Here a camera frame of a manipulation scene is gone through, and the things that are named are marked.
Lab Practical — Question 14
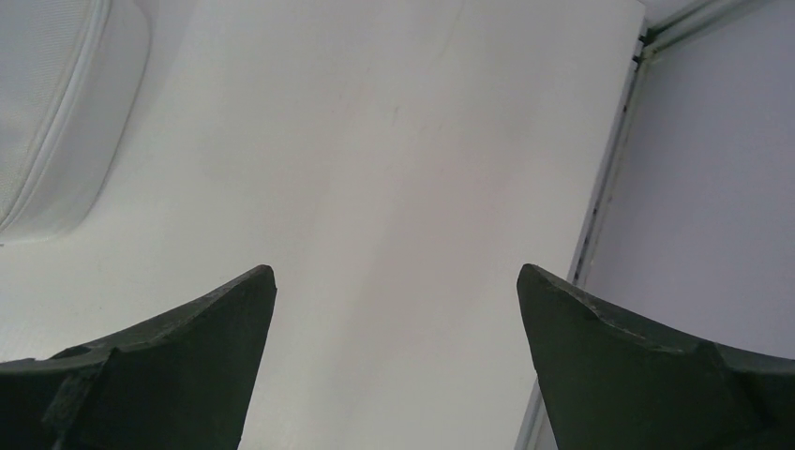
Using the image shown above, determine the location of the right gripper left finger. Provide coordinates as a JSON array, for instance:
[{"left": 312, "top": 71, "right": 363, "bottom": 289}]
[{"left": 1, "top": 265, "right": 277, "bottom": 449}]

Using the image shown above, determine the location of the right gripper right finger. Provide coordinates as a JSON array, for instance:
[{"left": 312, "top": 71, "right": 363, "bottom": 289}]
[{"left": 517, "top": 264, "right": 794, "bottom": 449}]

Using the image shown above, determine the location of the grey plastic medicine box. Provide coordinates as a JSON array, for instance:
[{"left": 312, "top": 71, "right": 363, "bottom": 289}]
[{"left": 1, "top": 1, "right": 150, "bottom": 245}]

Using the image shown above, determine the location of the grey box lid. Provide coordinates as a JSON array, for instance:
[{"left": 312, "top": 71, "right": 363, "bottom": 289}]
[{"left": 1, "top": 1, "right": 111, "bottom": 228}]

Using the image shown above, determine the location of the aluminium frame rail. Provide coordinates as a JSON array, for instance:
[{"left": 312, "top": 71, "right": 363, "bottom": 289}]
[{"left": 531, "top": 1, "right": 794, "bottom": 449}]

